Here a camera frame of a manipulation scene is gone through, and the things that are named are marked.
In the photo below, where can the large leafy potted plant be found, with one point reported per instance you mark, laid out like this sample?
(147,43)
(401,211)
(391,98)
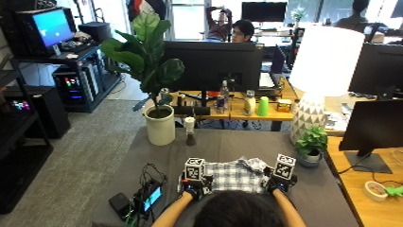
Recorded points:
(145,53)

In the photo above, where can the lit blue computer monitor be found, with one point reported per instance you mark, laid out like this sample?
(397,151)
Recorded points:
(50,28)

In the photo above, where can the large black monitor back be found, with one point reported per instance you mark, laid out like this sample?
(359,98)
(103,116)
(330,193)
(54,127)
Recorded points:
(213,66)

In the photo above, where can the roll of white tape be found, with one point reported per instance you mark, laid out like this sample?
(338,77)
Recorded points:
(375,190)

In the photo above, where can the wooden desk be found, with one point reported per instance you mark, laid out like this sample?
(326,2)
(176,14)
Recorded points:
(241,107)

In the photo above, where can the black device with lit screen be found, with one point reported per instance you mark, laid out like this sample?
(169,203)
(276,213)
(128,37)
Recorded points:
(149,197)

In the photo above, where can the green toy figure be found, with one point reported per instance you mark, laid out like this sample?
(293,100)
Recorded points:
(394,190)

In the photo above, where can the black monitor in background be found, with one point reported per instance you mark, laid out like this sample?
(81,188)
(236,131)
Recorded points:
(264,11)

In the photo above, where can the the person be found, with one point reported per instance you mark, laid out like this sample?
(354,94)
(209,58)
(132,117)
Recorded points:
(240,209)

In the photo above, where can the yellow small box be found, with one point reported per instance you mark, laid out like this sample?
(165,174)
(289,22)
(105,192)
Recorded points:
(284,105)

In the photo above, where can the white marker cube on right glove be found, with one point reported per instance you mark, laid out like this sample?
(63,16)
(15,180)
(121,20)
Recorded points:
(285,167)

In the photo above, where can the black power brick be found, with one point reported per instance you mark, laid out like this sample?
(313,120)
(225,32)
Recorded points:
(120,204)

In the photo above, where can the green plastic cup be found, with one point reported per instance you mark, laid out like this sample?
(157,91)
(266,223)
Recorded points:
(264,106)

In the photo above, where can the white marker cube on glove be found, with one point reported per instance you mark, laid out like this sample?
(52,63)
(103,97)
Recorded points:
(195,169)
(285,167)

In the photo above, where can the white patterned lamp base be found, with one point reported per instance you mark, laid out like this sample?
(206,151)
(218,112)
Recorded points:
(309,116)

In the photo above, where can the person's right hand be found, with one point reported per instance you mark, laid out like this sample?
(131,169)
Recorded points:
(278,184)

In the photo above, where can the grey plaid shirt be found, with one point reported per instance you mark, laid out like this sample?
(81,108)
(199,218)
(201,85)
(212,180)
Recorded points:
(236,175)

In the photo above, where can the black computer tower with lights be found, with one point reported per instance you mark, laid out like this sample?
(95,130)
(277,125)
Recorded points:
(72,86)

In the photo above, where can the person's left hand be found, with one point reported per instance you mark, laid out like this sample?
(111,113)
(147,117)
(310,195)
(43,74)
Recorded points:
(195,190)

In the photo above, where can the white lamp shade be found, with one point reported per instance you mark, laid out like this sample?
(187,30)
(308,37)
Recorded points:
(326,60)

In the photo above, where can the white marker cube on left glove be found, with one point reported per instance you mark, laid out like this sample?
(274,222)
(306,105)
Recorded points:
(195,169)

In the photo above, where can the clear water bottle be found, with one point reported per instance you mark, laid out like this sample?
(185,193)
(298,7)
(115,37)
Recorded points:
(224,94)

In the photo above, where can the white cylindrical plant pot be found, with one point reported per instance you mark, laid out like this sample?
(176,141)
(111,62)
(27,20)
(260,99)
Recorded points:
(160,125)

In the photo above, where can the small white and black bottle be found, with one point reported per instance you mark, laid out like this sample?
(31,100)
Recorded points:
(191,130)

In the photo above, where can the black shelf rack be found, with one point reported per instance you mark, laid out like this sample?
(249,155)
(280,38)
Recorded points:
(19,132)

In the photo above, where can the black monitor with stand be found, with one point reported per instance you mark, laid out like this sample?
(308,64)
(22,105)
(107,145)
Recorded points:
(374,129)

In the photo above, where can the small green potted plant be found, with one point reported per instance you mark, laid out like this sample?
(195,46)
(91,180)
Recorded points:
(312,143)

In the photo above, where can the black monitor on wooden desk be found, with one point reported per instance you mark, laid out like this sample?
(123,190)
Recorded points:
(377,70)

